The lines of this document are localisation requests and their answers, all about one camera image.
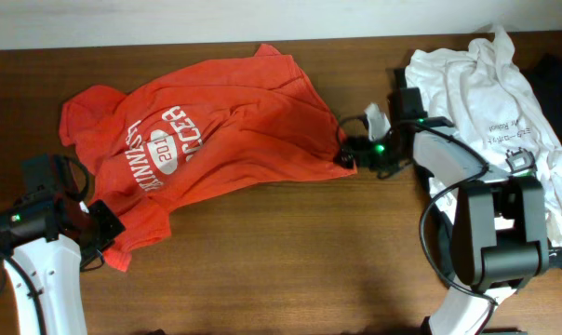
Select red printed t-shirt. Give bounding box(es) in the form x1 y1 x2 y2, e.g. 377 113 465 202
59 44 353 271

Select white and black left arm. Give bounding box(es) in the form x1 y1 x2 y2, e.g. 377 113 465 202
0 199 125 334

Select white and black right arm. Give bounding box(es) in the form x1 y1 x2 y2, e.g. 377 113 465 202
336 117 549 335

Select white crumpled t-shirt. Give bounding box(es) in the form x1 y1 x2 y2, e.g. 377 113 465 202
405 25 562 247

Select black garment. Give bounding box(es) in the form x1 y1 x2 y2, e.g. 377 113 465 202
523 54 562 145

